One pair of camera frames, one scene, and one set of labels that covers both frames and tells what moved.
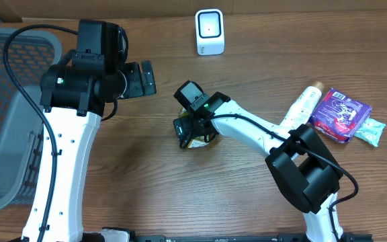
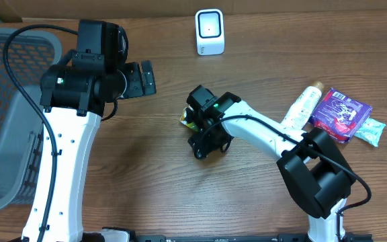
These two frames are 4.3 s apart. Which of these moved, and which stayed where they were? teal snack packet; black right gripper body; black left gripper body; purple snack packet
Moved: black right gripper body
Stayed: black left gripper body; teal snack packet; purple snack packet
